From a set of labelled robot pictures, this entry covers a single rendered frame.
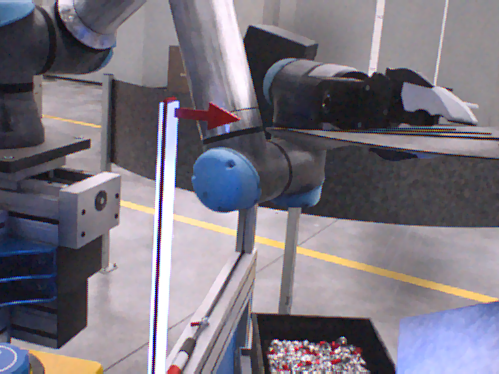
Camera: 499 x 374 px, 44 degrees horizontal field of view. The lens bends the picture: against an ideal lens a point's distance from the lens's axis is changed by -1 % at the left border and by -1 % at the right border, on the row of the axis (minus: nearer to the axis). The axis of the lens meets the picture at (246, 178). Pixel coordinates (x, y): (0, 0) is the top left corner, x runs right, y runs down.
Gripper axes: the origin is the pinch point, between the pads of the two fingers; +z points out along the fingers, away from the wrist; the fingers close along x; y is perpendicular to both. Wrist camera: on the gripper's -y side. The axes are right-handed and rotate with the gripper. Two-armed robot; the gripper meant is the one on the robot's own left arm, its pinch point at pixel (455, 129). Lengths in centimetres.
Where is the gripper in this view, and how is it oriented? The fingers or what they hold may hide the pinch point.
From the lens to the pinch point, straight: 58.7
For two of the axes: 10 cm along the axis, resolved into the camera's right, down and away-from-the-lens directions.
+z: 4.4, 2.6, -8.6
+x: -1.7, 9.6, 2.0
